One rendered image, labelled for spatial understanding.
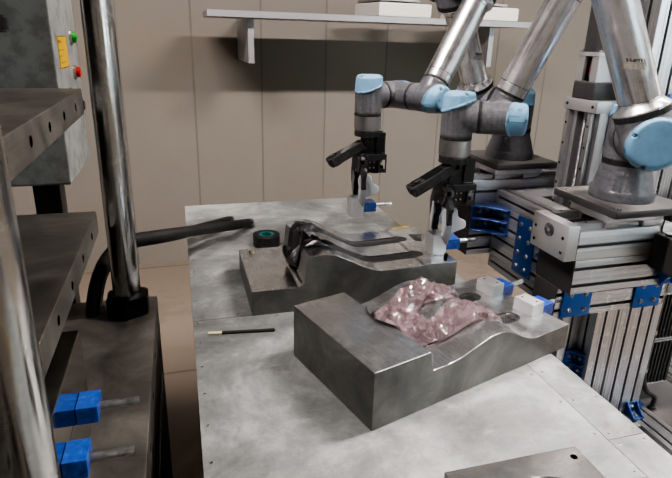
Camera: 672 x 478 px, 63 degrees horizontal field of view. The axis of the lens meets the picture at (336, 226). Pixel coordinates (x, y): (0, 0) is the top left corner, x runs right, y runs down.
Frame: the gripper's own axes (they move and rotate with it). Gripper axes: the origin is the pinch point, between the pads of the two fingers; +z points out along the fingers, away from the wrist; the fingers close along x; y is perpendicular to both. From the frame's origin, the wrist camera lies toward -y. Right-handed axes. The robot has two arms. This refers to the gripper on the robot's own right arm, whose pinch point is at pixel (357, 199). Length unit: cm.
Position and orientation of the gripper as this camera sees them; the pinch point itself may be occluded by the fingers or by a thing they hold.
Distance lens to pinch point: 160.6
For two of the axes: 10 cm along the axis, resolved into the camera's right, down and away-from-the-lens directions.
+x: -2.7, -3.2, 9.1
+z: -0.2, 9.4, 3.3
